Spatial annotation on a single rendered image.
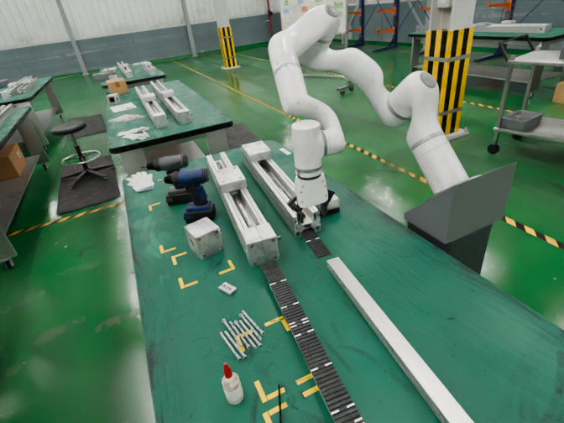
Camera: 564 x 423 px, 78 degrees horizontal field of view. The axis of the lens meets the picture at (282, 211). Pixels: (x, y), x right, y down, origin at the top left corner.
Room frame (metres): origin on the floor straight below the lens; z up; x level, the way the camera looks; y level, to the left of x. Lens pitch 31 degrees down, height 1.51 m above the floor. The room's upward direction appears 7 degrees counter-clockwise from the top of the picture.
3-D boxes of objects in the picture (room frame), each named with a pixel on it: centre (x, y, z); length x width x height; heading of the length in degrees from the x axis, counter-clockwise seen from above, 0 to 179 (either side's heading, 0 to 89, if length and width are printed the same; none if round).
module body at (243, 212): (1.38, 0.21, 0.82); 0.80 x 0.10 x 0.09; 16
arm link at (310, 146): (0.99, -0.10, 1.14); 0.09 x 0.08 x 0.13; 97
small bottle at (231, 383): (0.46, 0.15, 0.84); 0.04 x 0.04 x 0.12
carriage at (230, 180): (1.38, 0.21, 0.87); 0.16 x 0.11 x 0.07; 16
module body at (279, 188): (1.43, 0.02, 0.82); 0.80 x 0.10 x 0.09; 16
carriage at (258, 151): (1.67, 0.09, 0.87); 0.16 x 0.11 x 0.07; 16
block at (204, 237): (1.04, 0.28, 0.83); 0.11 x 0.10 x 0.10; 123
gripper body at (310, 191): (0.99, -0.10, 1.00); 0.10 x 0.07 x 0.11; 106
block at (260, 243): (0.95, 0.08, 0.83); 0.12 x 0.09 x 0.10; 106
